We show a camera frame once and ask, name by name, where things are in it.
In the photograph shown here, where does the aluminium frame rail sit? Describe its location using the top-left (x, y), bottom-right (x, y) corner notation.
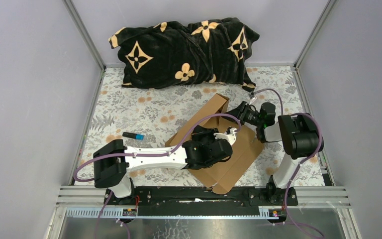
top-left (57, 186), bottom-right (351, 220)

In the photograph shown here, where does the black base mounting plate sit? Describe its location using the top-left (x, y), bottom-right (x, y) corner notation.
top-left (104, 186), bottom-right (298, 216)

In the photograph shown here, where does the black blue marker pen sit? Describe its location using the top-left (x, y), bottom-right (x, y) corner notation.
top-left (122, 132), bottom-right (144, 140)

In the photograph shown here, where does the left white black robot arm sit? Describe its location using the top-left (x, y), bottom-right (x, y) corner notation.
top-left (93, 125), bottom-right (238, 205)

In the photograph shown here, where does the brown cardboard box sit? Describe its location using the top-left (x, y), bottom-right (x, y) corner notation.
top-left (165, 94), bottom-right (264, 194)

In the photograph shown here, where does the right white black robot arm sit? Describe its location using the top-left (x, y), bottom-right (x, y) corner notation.
top-left (228, 102), bottom-right (324, 205)

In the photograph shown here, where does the floral patterned table mat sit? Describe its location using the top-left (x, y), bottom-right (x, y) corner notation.
top-left (79, 66), bottom-right (325, 187)

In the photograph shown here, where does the black blanket with tan flowers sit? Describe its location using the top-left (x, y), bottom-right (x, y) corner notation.
top-left (108, 17), bottom-right (260, 92)

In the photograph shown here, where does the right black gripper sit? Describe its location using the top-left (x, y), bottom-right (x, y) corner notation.
top-left (221, 101), bottom-right (263, 127)

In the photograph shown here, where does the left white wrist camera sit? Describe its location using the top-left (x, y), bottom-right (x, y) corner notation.
top-left (213, 127), bottom-right (238, 145)

